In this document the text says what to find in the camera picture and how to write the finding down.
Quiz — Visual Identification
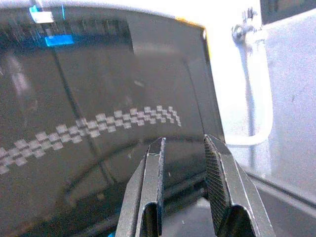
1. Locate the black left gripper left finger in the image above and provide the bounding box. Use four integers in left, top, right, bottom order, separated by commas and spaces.
115, 137, 166, 237

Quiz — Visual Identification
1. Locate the dark glass washer lid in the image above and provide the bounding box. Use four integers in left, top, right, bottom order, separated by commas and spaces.
0, 4, 226, 237

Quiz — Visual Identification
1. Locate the blue tape strip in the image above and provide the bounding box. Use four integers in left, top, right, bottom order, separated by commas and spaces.
45, 35, 75, 48

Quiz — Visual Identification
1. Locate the blue and white label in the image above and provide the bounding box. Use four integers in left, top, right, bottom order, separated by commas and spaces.
29, 5, 54, 24

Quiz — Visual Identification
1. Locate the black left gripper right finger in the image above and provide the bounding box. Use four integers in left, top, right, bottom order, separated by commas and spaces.
203, 134, 276, 237

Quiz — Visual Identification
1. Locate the white water hose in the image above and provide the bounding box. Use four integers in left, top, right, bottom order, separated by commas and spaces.
225, 24, 274, 147

